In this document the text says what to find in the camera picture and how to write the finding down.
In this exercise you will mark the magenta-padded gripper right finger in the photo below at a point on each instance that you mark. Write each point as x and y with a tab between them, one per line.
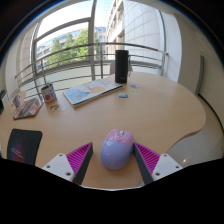
161	165

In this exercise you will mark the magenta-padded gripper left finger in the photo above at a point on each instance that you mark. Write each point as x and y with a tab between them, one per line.
63	165

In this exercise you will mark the pink and lilac computer mouse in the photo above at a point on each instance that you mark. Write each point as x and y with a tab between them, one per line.
116	151

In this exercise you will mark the black patterned mouse pad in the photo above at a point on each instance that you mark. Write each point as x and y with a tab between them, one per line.
24	146

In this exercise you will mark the red and blue magazine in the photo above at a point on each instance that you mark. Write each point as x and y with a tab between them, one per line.
28	108

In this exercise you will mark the white printed cup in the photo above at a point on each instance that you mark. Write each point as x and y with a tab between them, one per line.
49	94

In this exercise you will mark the light blue picture book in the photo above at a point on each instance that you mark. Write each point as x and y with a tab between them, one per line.
91	91

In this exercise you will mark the printed drink can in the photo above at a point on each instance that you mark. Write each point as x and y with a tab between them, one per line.
16	101

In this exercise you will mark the blue round sticker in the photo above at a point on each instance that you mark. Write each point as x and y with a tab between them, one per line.
134	86
123	95

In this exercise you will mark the black and white printer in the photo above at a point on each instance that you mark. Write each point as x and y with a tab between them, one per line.
2	103

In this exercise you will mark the black cylinder speaker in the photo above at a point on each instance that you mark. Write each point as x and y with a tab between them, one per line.
121	66

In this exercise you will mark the metal balcony railing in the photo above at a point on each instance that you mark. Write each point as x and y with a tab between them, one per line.
83	46

